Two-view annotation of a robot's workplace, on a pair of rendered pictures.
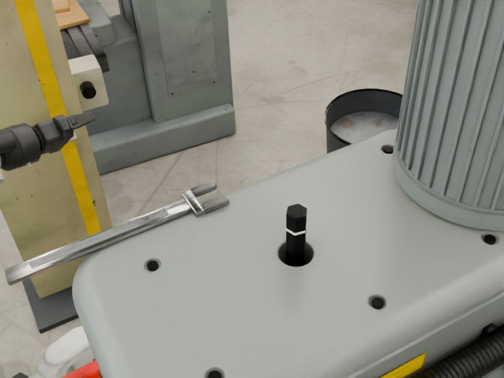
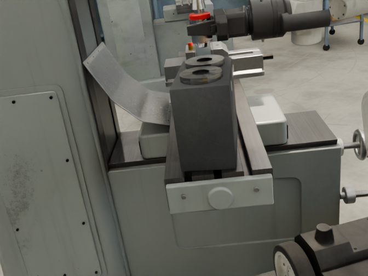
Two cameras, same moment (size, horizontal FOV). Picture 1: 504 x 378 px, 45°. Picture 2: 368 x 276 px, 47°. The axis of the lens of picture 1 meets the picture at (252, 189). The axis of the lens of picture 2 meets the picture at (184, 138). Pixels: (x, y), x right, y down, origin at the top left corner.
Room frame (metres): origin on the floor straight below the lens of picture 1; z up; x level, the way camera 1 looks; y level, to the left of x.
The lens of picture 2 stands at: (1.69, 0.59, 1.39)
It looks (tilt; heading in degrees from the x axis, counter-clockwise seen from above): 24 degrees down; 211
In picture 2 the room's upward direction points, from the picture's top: 8 degrees counter-clockwise
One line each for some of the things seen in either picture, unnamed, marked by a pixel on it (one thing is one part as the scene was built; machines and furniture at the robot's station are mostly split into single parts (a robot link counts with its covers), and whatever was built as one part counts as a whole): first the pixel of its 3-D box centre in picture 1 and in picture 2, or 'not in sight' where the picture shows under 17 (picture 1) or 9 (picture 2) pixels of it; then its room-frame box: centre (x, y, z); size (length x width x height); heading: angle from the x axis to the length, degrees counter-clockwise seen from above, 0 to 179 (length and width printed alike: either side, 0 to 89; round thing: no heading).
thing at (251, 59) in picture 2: not in sight; (212, 60); (0.33, -0.06, 1.01); 0.35 x 0.15 x 0.11; 116
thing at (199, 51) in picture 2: not in sight; (202, 46); (0.34, -0.08, 1.06); 0.06 x 0.05 x 0.06; 26
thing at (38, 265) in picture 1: (120, 232); not in sight; (0.45, 0.14, 1.89); 0.24 x 0.04 x 0.01; 117
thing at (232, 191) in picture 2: not in sight; (208, 98); (0.45, -0.02, 0.91); 1.24 x 0.23 x 0.08; 27
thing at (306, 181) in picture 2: not in sight; (226, 203); (0.41, -0.02, 0.46); 0.80 x 0.30 x 0.60; 117
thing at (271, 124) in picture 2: not in sight; (211, 120); (0.42, -0.04, 0.81); 0.50 x 0.35 x 0.12; 117
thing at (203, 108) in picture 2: not in sight; (207, 108); (0.88, 0.18, 1.05); 0.22 x 0.12 x 0.20; 20
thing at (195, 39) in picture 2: not in sight; (201, 29); (0.83, 0.17, 1.22); 0.05 x 0.05 x 0.05
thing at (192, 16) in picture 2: not in sight; (199, 15); (0.83, 0.17, 1.25); 0.05 x 0.05 x 0.01
